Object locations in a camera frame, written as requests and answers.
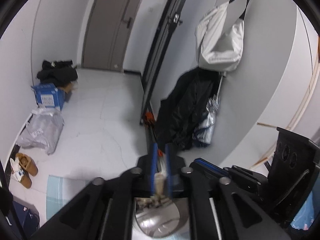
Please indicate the navy jordan shoe box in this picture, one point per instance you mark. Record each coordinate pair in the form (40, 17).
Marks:
(28, 219)

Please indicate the teal plaid table cloth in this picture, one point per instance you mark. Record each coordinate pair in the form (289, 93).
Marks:
(60, 191)

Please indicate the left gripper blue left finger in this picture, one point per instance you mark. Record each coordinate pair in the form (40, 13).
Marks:
(104, 208)

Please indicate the black clothes pile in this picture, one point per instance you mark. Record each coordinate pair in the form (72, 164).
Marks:
(59, 73)

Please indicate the blue cardboard box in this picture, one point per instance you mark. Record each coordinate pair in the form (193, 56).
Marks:
(49, 96)

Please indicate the grey entrance door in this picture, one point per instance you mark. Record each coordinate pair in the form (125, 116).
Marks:
(107, 34)

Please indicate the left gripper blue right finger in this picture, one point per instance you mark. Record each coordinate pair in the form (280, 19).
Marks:
(218, 208)

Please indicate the silver folded umbrella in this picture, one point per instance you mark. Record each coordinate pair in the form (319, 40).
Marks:
(203, 133)

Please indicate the translucent plastic utensil holder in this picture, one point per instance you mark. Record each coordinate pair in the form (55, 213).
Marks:
(161, 219)

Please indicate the brown cardboard box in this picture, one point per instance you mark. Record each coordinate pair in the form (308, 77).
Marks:
(68, 87)

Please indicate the white shoulder bag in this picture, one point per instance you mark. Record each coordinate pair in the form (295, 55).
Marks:
(217, 48)

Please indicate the black jacket hanging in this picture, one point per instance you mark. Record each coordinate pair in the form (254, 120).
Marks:
(182, 111)

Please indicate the tan shoe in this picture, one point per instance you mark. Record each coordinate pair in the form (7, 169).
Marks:
(27, 164)
(19, 173)

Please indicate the black framed glass door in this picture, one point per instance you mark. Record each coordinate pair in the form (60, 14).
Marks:
(169, 21)

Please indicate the orange black tool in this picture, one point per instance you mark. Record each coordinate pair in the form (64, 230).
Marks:
(149, 119)

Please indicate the wooden chopstick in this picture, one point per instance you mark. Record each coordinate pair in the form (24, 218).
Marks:
(159, 181)

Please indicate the white cabinet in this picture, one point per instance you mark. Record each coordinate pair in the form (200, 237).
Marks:
(294, 90)

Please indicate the grey plastic mailer bag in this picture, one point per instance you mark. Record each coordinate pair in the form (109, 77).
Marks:
(43, 130)

